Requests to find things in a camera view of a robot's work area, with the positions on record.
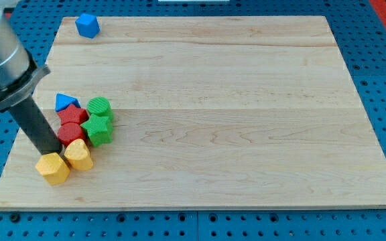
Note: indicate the red cylinder block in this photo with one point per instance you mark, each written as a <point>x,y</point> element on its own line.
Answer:
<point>70,132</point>

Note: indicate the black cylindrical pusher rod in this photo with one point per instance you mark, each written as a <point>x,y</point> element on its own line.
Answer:
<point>33,123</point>

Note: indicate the green star block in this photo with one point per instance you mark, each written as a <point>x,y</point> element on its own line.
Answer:
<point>99,130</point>

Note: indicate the yellow hexagon block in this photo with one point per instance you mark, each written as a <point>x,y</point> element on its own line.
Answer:
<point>53,168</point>

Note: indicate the blue cube block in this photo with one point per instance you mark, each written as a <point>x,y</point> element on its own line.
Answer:
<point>87,25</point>

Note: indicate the red star block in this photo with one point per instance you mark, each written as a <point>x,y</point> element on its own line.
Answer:
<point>73,114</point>

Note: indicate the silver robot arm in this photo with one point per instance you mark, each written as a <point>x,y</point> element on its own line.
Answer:
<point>19,74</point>

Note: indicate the wooden board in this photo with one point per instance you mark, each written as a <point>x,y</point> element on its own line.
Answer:
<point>210,113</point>

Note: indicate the yellow heart block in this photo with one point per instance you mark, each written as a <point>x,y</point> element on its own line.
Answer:
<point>78,155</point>

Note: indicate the green cylinder block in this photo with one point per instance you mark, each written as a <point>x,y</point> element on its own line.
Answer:
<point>100,106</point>

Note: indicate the blue triangle block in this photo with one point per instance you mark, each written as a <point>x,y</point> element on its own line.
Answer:
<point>63,101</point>

